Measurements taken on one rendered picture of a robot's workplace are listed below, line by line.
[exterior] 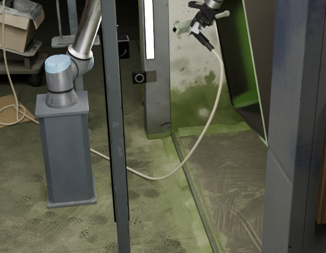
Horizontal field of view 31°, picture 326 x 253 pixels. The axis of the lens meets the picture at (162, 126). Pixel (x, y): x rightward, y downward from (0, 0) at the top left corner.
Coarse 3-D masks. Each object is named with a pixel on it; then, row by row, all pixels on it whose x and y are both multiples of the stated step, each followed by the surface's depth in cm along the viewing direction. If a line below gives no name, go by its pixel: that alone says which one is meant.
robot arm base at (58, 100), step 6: (48, 90) 339; (66, 90) 337; (72, 90) 342; (48, 96) 340; (54, 96) 338; (60, 96) 337; (66, 96) 338; (72, 96) 341; (48, 102) 340; (54, 102) 338; (60, 102) 337; (66, 102) 338; (72, 102) 341
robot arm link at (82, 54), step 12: (96, 0) 322; (84, 12) 329; (96, 12) 326; (84, 24) 332; (96, 24) 332; (84, 36) 336; (72, 48) 343; (84, 48) 341; (84, 60) 344; (84, 72) 352
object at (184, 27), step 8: (216, 16) 329; (224, 16) 335; (176, 24) 304; (184, 24) 307; (176, 32) 305; (184, 32) 309; (192, 32) 310; (200, 32) 310; (200, 40) 309; (208, 40) 309; (208, 48) 307
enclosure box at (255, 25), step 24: (240, 0) 351; (264, 0) 290; (216, 24) 354; (240, 24) 357; (264, 24) 295; (240, 48) 364; (264, 48) 301; (240, 72) 371; (264, 72) 307; (240, 96) 378; (264, 96) 313; (264, 120) 319
